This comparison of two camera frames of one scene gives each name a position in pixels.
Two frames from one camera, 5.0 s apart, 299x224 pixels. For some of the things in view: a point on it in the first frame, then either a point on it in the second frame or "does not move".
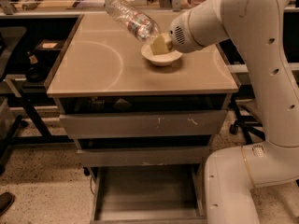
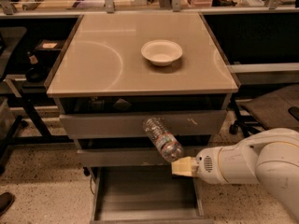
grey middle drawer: x=143 y=156 does not move
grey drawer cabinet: x=145 y=131 does not move
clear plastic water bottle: x=138 y=22 -> x=164 y=140
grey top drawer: x=144 y=124 does not move
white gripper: x=179 y=35 -> x=206 y=165
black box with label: x=50 y=45 does not move
